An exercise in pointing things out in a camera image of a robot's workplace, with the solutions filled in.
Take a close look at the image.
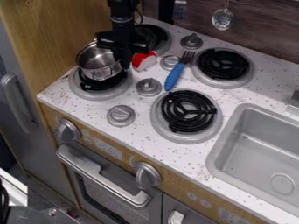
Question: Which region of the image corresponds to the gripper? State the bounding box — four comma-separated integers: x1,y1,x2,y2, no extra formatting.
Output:
93,20,158,71

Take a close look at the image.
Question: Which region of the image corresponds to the silver pot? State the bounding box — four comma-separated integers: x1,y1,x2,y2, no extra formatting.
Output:
74,40,124,81

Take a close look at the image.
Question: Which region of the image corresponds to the red and white toy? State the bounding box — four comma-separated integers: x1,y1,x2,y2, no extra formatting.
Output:
130,51,159,73

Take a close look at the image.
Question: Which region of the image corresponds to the blue fork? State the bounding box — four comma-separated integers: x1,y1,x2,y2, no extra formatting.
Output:
163,50,198,93

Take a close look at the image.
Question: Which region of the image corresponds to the blue tool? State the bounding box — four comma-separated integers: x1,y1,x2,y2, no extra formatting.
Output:
171,0,190,21

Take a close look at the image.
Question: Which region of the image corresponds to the toy stove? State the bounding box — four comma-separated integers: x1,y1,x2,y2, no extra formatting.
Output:
67,23,256,145

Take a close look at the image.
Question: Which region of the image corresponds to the silver strainer spoon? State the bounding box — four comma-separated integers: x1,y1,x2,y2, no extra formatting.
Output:
210,0,236,32

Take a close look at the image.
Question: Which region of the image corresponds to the grey toy fridge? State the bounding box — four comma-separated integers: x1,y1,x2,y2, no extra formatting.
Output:
0,17,76,204

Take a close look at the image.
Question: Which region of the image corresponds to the toy sink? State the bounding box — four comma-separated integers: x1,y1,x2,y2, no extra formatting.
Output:
204,102,299,217

